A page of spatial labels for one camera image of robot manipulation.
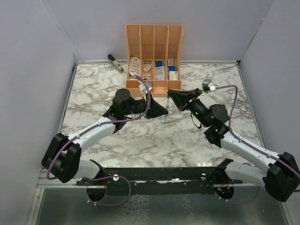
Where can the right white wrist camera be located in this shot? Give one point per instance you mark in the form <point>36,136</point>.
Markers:
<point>208,86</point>

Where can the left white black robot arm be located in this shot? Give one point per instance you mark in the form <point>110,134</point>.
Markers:
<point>63,156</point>

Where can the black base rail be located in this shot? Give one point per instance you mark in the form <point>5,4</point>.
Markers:
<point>159,180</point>

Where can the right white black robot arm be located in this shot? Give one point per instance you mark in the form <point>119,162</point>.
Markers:
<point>277,173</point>

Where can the orange plastic desk organizer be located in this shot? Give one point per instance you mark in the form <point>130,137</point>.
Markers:
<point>152,42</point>

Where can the green white pen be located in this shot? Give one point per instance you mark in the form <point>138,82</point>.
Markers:
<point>167,107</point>

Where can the white red box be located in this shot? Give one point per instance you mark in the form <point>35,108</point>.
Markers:
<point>173,75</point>

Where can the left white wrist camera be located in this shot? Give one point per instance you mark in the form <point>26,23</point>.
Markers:
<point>143,88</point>

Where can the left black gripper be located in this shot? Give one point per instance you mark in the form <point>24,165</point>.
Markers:
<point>155,109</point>

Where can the blue box in organizer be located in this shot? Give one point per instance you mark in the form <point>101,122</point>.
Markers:
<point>159,63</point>

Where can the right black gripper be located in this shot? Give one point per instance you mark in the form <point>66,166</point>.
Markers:
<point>182,98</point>

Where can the black grey stapler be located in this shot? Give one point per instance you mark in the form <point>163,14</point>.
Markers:
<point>115,63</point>

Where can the white oval card pack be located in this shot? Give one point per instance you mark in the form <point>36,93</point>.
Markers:
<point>135,67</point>

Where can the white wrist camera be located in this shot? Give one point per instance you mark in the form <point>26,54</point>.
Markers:
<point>208,86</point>
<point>143,88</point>

